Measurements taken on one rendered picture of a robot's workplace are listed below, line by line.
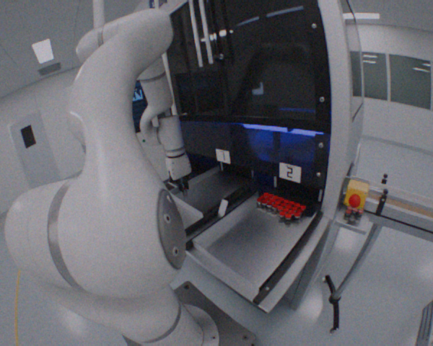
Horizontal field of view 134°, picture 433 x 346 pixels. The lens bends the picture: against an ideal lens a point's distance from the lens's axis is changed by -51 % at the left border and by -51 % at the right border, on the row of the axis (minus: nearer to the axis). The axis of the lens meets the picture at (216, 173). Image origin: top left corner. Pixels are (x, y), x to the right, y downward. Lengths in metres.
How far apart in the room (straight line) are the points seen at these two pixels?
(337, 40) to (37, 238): 0.65
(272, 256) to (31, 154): 5.75
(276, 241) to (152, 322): 0.45
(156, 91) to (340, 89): 0.54
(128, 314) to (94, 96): 0.26
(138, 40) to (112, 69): 0.09
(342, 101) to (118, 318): 0.64
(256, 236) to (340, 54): 0.60
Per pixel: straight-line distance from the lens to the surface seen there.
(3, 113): 6.09
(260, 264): 0.54
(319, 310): 1.48
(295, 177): 0.67
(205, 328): 0.48
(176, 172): 0.77
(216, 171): 1.04
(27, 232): 0.19
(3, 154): 6.12
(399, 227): 0.83
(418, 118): 5.34
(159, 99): 0.62
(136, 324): 0.26
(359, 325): 1.54
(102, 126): 0.17
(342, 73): 0.55
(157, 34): 0.37
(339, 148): 0.58
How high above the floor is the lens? 1.33
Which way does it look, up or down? 26 degrees down
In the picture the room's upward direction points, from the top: 9 degrees counter-clockwise
